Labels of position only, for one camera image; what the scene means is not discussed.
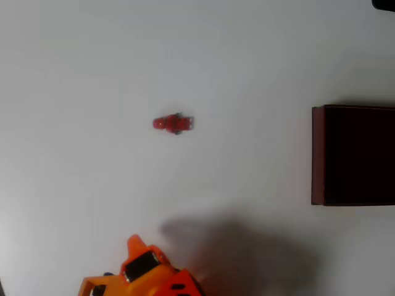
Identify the small red toy figure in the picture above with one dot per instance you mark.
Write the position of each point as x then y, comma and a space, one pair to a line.
172, 124

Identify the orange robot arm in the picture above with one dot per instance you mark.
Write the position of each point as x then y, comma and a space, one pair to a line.
157, 277

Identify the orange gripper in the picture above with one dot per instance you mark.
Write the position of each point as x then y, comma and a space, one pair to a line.
140, 266

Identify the small black camera module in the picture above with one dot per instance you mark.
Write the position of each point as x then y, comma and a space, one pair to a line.
98, 290

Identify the orange camera mount bracket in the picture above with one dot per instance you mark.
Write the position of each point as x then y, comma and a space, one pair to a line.
86, 282

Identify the black object at corner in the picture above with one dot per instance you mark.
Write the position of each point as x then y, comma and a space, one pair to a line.
385, 4

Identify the dark brown open box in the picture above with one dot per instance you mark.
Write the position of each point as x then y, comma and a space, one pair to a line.
358, 157

